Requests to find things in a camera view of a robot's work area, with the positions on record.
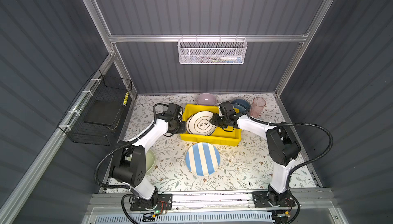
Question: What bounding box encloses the purple bowl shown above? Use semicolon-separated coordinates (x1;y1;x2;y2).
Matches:
196;93;217;106

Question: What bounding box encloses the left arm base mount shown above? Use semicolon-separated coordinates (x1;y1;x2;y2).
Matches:
130;194;173;211

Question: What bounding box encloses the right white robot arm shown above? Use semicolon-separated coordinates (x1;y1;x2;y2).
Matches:
210;101;301;194

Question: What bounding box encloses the blue white striped plate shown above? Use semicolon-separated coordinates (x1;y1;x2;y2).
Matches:
185;142;221;176

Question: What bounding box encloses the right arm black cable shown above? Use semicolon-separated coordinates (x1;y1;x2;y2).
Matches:
248;116;334;224

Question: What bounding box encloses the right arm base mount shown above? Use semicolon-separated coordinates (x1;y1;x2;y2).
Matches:
252;191;296;209

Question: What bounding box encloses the black wire basket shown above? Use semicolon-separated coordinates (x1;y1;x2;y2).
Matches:
58;71;133;146

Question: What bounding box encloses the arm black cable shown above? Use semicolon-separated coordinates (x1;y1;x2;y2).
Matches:
94;103;169;224
248;116;334;224

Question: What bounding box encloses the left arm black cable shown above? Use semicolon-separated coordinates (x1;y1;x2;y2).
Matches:
94;103;169;224

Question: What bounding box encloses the yellow tag on basket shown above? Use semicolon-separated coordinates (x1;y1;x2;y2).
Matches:
122;91;129;106

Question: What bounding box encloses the yellow plastic bin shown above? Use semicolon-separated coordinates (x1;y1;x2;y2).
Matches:
181;104;241;146

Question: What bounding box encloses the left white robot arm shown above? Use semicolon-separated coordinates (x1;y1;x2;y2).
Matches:
109;103;185;200

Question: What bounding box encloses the light green bowl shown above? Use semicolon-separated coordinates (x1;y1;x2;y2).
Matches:
146;149;156;174

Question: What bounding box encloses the white wire mesh basket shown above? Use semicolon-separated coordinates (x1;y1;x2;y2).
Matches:
177;36;248;65

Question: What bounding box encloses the white plate black emblem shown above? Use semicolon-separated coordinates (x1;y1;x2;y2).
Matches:
186;111;216;136

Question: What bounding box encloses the aluminium front rail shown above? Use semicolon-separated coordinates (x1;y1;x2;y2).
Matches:
87;188;337;213

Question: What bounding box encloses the dark blue bowl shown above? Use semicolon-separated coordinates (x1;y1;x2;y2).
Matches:
230;99;251;113

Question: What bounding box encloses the white marker in basket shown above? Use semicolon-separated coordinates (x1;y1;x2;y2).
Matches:
220;56;242;62

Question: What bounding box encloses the pink plastic cup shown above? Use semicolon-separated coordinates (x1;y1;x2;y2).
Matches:
250;97;266;118

